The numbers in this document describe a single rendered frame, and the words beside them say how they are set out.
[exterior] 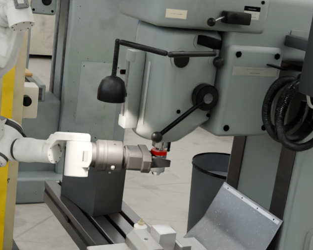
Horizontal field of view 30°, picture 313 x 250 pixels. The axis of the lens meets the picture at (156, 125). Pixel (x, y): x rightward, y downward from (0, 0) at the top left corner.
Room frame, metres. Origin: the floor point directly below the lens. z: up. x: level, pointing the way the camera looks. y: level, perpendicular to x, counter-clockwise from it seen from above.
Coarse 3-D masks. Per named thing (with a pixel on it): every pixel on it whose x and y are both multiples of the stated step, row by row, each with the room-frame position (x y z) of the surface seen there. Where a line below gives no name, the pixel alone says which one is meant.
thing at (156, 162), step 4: (152, 156) 1.58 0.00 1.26; (152, 160) 1.57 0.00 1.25; (156, 160) 1.58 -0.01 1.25; (160, 160) 1.58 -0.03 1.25; (164, 160) 1.58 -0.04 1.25; (168, 160) 1.59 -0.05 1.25; (152, 164) 1.57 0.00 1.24; (156, 164) 1.58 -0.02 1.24; (160, 164) 1.58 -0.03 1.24; (164, 164) 1.58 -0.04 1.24; (168, 164) 1.59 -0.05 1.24
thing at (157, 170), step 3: (156, 156) 1.59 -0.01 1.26; (159, 156) 1.59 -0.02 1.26; (162, 156) 1.59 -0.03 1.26; (165, 156) 1.60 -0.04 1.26; (153, 168) 1.59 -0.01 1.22; (156, 168) 1.59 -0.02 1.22; (159, 168) 1.59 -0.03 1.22; (162, 168) 1.60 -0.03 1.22; (153, 171) 1.59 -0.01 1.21; (156, 171) 1.59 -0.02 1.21; (159, 171) 1.59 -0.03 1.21; (162, 171) 1.60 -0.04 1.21
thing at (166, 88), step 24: (144, 24) 1.59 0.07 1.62; (168, 48) 1.50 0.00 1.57; (192, 48) 1.53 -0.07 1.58; (144, 72) 1.55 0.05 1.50; (168, 72) 1.50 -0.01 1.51; (192, 72) 1.53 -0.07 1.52; (144, 96) 1.53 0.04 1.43; (168, 96) 1.50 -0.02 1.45; (144, 120) 1.52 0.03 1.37; (168, 120) 1.51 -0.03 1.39; (192, 120) 1.54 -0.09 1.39
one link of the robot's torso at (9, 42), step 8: (0, 0) 1.62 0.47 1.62; (0, 24) 1.58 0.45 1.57; (0, 32) 1.57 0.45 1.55; (8, 32) 1.59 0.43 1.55; (16, 32) 1.61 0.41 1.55; (24, 32) 1.67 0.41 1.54; (0, 40) 1.56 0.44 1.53; (8, 40) 1.58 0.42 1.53; (16, 40) 1.61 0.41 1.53; (0, 48) 1.55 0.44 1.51; (8, 48) 1.57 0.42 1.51; (16, 48) 1.61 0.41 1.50; (0, 56) 1.54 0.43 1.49; (8, 56) 1.55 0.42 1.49; (16, 56) 1.61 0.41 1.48; (0, 64) 1.54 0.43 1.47; (8, 64) 1.57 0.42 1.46; (0, 72) 1.58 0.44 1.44
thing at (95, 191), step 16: (64, 160) 2.00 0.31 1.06; (64, 176) 2.00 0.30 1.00; (96, 176) 1.84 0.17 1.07; (112, 176) 1.88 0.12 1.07; (64, 192) 1.99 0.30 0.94; (80, 192) 1.91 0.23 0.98; (96, 192) 1.84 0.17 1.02; (112, 192) 1.89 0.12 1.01; (96, 208) 1.85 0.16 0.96; (112, 208) 1.89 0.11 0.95
